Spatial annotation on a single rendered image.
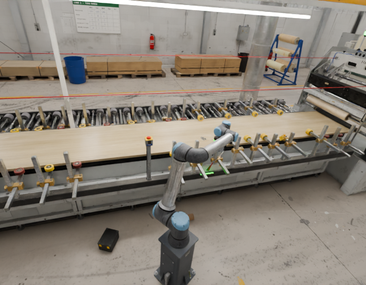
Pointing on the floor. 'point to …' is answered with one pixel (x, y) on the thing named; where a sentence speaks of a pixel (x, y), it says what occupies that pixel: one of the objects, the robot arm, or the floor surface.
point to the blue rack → (288, 65)
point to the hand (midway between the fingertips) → (222, 151)
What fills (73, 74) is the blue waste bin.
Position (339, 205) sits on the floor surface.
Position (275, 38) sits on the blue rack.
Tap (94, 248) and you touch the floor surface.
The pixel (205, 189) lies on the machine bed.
